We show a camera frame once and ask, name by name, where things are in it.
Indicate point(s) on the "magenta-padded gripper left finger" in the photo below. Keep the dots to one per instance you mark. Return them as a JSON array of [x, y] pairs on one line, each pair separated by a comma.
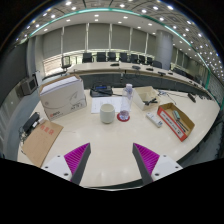
[[75, 160]]

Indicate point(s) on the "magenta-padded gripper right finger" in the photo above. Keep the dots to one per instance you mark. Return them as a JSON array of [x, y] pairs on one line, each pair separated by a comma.
[[148, 160]]

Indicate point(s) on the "clear plastic water bottle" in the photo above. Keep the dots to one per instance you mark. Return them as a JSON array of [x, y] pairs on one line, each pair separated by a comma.
[[126, 103]]

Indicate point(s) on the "flat brown cardboard sheet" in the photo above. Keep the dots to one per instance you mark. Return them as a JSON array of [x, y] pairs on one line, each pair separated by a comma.
[[41, 141]]

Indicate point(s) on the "white remote control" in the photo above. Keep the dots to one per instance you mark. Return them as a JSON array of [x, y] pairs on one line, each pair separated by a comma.
[[154, 119]]

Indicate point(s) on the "red and brown cardboard box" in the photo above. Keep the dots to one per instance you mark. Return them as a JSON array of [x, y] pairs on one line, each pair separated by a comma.
[[168, 120]]

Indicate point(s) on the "flat round red coaster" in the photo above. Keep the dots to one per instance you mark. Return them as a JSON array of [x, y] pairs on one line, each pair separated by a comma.
[[118, 118]]

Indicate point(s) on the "white cup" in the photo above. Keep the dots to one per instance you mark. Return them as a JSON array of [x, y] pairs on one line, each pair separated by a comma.
[[107, 114]]

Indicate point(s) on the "beige open organizer box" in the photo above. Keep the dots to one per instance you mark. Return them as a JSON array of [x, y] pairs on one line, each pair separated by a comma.
[[140, 103]]

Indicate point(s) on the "white copy paper box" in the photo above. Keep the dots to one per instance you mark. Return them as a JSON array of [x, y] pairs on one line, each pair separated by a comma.
[[63, 100]]

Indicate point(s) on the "white paper sheet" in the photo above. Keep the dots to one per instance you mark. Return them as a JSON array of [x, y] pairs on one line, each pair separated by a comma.
[[105, 101]]

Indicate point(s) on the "black desk phone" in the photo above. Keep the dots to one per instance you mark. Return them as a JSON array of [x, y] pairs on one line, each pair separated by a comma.
[[101, 90]]

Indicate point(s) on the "black microphone base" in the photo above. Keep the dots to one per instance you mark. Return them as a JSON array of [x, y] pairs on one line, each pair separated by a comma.
[[191, 97]]

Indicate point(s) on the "long curved conference desk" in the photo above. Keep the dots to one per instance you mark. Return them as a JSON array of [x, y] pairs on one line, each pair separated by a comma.
[[100, 78]]

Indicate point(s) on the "grey monitor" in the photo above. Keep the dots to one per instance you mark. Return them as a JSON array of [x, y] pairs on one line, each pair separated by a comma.
[[27, 86]]

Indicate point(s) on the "group of black office chairs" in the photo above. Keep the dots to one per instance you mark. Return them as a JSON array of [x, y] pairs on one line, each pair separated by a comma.
[[111, 56]]

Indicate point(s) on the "group of ceiling lights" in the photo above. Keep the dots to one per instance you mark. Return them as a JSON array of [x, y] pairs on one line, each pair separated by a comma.
[[144, 11]]

